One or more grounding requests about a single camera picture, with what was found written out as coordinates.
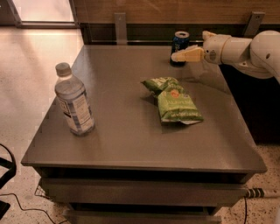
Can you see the window frame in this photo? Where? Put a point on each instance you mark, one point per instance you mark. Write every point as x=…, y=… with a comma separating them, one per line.
x=43, y=13

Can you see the clear plastic water bottle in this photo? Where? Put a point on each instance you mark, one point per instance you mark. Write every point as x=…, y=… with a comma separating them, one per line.
x=72, y=96

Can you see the right metal wall bracket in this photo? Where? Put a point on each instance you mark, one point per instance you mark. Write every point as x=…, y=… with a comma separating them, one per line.
x=253, y=24

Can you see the black chair base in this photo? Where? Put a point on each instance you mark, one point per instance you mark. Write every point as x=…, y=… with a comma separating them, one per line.
x=11, y=168

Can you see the lower grey drawer front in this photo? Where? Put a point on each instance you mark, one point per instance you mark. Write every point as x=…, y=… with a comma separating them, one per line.
x=93, y=217

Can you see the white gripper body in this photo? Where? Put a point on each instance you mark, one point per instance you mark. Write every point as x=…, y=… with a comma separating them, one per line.
x=216, y=48

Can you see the green chip bag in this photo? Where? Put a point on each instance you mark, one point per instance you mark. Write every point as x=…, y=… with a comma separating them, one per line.
x=175, y=105

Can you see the striped cable connector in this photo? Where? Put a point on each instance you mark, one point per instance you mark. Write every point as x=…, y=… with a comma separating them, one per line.
x=262, y=193

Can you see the left metal wall bracket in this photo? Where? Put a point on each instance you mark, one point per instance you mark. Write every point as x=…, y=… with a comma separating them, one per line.
x=120, y=28

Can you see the blue pepsi can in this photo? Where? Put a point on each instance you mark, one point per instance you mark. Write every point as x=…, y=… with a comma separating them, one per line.
x=180, y=41

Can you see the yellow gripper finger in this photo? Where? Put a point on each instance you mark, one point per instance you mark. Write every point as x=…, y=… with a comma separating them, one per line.
x=207, y=35
x=190, y=54

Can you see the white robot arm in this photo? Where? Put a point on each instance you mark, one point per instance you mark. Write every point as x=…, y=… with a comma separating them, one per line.
x=257, y=57

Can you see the metal wall bracket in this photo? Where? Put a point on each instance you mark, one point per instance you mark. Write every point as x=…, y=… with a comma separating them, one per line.
x=253, y=24
x=120, y=28

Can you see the grey drawer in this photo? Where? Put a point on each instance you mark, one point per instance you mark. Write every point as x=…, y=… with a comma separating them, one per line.
x=93, y=217
x=142, y=192

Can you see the grey drawer cabinet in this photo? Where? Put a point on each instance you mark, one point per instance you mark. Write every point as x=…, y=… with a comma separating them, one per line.
x=129, y=142

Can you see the upper grey drawer front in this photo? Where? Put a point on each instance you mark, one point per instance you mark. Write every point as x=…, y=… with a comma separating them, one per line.
x=142, y=192

